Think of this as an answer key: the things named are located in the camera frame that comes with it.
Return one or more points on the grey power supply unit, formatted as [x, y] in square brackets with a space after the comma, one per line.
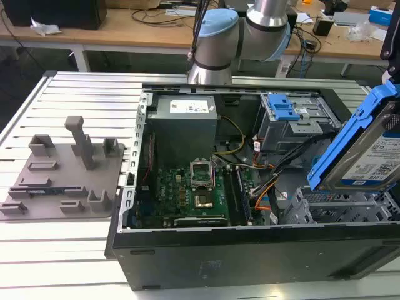
[181, 131]

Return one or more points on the crumpled white paper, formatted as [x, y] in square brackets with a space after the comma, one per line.
[45, 27]

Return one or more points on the grey metal drive cage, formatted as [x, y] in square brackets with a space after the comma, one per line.
[281, 134]

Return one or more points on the hard disk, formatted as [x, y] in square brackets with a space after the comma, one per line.
[365, 150]

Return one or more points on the black PC case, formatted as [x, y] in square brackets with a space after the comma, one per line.
[250, 259]

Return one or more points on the clear plastic bag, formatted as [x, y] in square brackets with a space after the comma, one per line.
[365, 31]

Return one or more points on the wooden desk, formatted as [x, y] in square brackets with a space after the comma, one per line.
[125, 34]

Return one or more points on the blue plastic cage latch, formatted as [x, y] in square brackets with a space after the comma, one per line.
[282, 107]

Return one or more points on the blue cardboard box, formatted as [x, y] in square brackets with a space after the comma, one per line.
[381, 15]

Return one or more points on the green motherboard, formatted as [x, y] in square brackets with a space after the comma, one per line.
[175, 190]

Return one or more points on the black graphics card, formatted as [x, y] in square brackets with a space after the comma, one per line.
[200, 222]

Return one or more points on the CPU socket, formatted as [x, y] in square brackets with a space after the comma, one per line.
[202, 201]

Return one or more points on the grey parts rack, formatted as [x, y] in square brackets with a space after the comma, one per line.
[68, 175]

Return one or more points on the RAM stick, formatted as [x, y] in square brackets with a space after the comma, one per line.
[47, 190]

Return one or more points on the thin metal locking lever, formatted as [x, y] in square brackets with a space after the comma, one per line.
[213, 168]

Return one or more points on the black RAM slot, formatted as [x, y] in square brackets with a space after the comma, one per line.
[230, 193]
[243, 197]

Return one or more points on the grey metal disk bay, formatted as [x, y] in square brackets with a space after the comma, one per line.
[343, 210]

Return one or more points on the small black box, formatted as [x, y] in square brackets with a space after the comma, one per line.
[322, 26]

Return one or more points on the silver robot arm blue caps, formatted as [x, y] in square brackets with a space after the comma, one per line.
[218, 47]

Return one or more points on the large black box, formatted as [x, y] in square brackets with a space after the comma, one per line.
[56, 14]

